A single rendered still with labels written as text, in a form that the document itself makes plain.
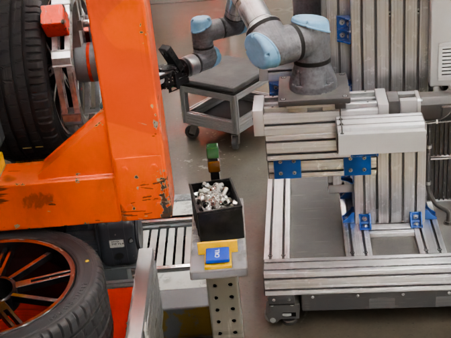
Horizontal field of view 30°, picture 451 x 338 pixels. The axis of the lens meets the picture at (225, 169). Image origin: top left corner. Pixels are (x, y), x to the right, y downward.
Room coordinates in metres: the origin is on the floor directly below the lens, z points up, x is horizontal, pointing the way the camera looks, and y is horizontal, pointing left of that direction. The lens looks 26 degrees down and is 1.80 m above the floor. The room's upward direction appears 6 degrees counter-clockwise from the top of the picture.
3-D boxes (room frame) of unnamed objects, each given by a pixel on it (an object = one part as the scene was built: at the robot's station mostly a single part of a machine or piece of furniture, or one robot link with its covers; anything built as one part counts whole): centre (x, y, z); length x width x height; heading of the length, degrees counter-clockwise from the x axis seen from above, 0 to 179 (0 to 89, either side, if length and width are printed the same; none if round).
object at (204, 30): (2.91, 0.02, 0.91); 0.11 x 0.08 x 0.11; 116
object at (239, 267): (2.28, 0.04, 0.44); 0.43 x 0.17 x 0.03; 178
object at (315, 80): (2.51, -0.30, 0.87); 0.15 x 0.15 x 0.10
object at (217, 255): (2.11, 0.05, 0.47); 0.07 x 0.07 x 0.02; 88
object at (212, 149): (2.48, 0.04, 0.64); 0.04 x 0.04 x 0.04; 88
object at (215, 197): (2.32, 0.04, 0.51); 0.20 x 0.14 x 0.13; 7
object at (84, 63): (2.88, 0.41, 0.85); 0.21 x 0.14 x 0.14; 88
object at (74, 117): (2.88, 0.48, 0.85); 0.54 x 0.07 x 0.54; 178
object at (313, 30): (2.51, -0.30, 0.98); 0.13 x 0.12 x 0.14; 116
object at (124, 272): (2.57, 0.53, 0.26); 0.42 x 0.18 x 0.35; 88
